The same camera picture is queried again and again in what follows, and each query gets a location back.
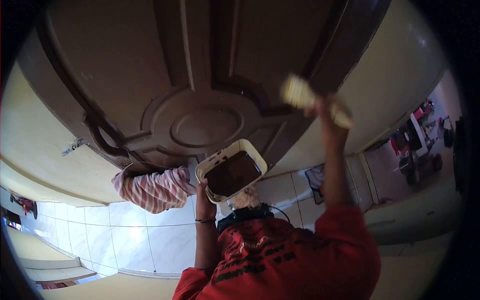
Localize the person's right hand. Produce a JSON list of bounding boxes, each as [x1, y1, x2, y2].
[[304, 95, 350, 140]]

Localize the person's left hand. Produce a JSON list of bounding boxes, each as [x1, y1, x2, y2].
[[195, 178, 218, 222]]

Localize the person's right fingers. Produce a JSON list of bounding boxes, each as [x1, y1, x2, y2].
[[304, 95, 339, 119]]

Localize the cream paint brush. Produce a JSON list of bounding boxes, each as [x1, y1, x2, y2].
[[280, 74, 355, 130]]

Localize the cream plastic paint tray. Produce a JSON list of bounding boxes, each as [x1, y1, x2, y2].
[[194, 139, 268, 205]]

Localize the brown paint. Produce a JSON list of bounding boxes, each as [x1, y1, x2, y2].
[[204, 151, 262, 197]]

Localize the cream fuzzy cloth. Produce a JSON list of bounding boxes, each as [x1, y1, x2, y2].
[[228, 187, 262, 211]]

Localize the pink striped cloth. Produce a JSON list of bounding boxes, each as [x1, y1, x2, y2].
[[111, 166, 198, 215]]

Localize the blue and white cloth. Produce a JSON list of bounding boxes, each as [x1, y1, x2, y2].
[[304, 163, 328, 205]]

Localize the parked motorcycle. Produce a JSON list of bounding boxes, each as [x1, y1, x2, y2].
[[389, 98, 457, 187]]

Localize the person's body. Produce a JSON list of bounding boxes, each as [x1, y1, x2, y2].
[[172, 203, 382, 300]]

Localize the brown panelled wooden door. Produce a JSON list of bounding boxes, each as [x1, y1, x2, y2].
[[17, 0, 392, 172]]

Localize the metal door latch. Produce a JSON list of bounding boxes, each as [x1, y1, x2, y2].
[[61, 137, 89, 157]]

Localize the dark curved door handle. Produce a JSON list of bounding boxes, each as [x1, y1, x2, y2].
[[83, 112, 129, 158]]

